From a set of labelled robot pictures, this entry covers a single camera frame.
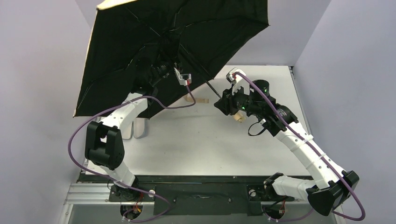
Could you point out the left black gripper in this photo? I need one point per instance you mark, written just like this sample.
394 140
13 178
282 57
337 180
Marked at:
164 69

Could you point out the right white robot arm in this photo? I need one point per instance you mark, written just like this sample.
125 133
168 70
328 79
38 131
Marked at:
326 190

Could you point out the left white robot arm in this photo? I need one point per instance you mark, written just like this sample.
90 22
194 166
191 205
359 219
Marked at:
104 139

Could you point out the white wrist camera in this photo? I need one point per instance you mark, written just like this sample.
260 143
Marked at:
234 78
183 79

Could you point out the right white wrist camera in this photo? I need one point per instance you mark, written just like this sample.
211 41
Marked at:
234 78

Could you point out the purple zippered umbrella case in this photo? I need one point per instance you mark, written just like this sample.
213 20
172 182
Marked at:
137 129

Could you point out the beige umbrella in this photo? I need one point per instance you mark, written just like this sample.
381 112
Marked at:
198 36

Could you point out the aluminium front rail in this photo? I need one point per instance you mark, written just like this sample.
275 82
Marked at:
89 194

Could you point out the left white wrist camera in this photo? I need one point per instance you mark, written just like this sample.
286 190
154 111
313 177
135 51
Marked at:
183 79

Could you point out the aluminium left side rail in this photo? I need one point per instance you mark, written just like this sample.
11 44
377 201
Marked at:
85 165

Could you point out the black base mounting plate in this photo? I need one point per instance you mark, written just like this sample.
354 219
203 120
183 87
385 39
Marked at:
273 207

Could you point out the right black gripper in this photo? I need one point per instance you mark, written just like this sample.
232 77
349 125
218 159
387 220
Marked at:
229 103

